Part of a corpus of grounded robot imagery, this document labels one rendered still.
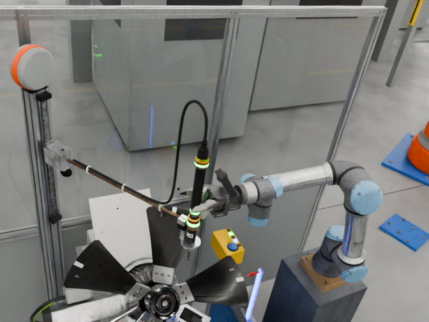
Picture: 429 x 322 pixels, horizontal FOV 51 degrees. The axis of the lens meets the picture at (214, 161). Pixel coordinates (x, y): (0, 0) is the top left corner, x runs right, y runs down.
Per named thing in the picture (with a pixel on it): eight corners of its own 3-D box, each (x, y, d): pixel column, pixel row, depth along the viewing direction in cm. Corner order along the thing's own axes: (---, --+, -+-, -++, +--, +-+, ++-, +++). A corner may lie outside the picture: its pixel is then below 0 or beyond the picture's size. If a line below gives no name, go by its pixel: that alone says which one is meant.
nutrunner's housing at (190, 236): (182, 248, 158) (196, 140, 132) (188, 242, 161) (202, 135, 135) (191, 253, 157) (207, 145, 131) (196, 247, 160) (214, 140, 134)
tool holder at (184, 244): (172, 242, 157) (173, 222, 151) (182, 230, 162) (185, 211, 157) (193, 253, 154) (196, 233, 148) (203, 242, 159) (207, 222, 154)
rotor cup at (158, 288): (131, 291, 171) (139, 298, 159) (163, 271, 177) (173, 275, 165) (148, 324, 172) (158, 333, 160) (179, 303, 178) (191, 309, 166)
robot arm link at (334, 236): (339, 241, 214) (347, 220, 207) (351, 262, 204) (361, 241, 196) (316, 242, 211) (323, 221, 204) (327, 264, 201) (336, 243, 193)
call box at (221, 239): (209, 246, 225) (212, 230, 219) (227, 242, 229) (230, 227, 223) (223, 269, 213) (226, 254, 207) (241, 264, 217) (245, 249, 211)
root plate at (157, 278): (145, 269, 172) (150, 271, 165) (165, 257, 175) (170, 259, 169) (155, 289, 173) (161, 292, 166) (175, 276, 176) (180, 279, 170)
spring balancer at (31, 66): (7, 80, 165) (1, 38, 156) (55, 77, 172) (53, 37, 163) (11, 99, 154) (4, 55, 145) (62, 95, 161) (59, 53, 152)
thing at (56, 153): (42, 162, 176) (40, 144, 171) (56, 154, 181) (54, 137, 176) (62, 172, 173) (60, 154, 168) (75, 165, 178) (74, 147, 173)
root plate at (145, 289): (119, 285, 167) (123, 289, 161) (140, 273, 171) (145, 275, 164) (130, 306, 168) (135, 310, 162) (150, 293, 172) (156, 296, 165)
